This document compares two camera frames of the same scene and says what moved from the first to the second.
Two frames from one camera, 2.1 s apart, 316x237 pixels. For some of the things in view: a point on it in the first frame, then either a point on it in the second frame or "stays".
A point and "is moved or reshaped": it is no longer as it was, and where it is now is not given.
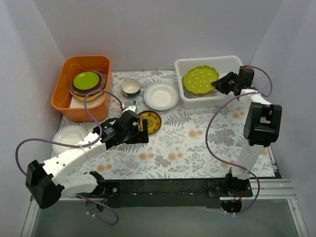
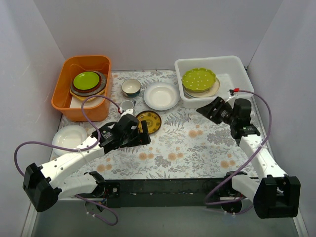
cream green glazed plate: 191,94 stays
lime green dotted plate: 198,79 is moved or reshaped
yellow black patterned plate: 154,121 stays
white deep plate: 71,134 stays
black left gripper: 142,132 stays
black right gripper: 228,82 to 218,112
